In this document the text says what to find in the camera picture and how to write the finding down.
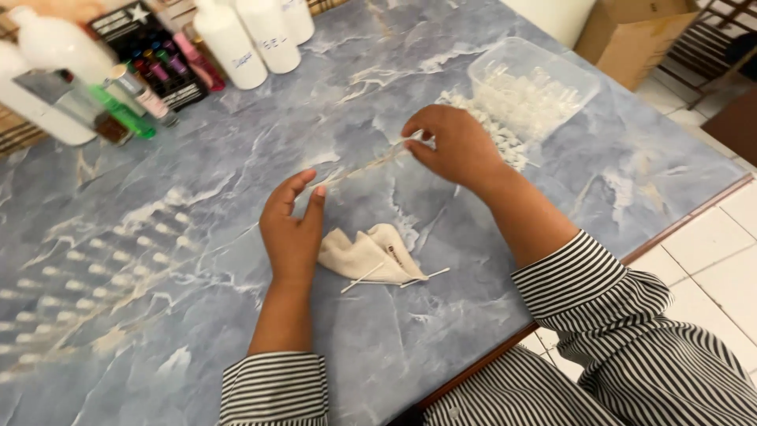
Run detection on person's left hand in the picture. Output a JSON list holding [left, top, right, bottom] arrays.
[[259, 168, 326, 285]]

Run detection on person's right hand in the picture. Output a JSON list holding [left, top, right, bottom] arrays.
[[401, 105, 511, 191]]

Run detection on thin clear plastic strip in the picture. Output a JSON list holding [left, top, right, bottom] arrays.
[[308, 135, 425, 190]]

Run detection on pile of small white caps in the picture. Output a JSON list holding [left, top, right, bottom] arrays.
[[436, 89, 531, 173]]

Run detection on cream folded cloth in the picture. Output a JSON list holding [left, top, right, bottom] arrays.
[[317, 223, 428, 285]]

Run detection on white cotton swab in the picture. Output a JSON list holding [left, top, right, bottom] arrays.
[[341, 262, 386, 294], [400, 267, 451, 290]]

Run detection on clear plastic tub of vials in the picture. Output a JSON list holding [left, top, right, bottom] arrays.
[[467, 37, 602, 144]]

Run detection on brown cardboard box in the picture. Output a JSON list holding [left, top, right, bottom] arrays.
[[574, 0, 703, 91]]

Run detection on pink liquid bottle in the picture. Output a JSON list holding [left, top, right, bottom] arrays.
[[172, 32, 226, 93]]

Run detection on silver capped glass bottle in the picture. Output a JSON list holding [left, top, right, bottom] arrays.
[[110, 64, 179, 127]]

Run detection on green liquid bottle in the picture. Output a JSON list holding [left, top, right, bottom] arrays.
[[89, 84, 157, 140]]

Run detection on black box of coloured vials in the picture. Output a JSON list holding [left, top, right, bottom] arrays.
[[88, 2, 209, 112]]

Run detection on clear bottle with brown base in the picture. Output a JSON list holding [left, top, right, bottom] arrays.
[[13, 70, 134, 146]]

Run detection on dark metal chair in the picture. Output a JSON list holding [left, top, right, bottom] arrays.
[[658, 0, 757, 111]]

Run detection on brown wooden furniture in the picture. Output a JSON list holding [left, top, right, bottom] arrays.
[[701, 88, 757, 168]]

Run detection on striped black white shirt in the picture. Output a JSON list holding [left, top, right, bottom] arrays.
[[387, 308, 757, 426]]

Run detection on large white plastic bottle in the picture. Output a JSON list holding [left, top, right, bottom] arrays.
[[0, 40, 99, 147], [8, 5, 114, 85]]

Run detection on woven bamboo mat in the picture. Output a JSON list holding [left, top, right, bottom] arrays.
[[0, 105, 49, 158]]

